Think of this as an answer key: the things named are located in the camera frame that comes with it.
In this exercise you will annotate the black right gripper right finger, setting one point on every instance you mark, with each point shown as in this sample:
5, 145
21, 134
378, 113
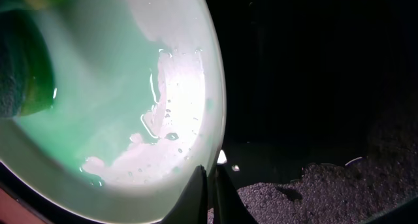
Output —
228, 207

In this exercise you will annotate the round black tray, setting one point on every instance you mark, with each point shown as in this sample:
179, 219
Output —
306, 81

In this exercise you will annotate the light green stained plate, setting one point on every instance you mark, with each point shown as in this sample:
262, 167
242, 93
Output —
139, 103

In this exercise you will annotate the green sponge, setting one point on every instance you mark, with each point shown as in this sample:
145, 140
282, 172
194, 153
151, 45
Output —
27, 81

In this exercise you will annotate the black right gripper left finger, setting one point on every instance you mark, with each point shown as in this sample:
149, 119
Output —
192, 205

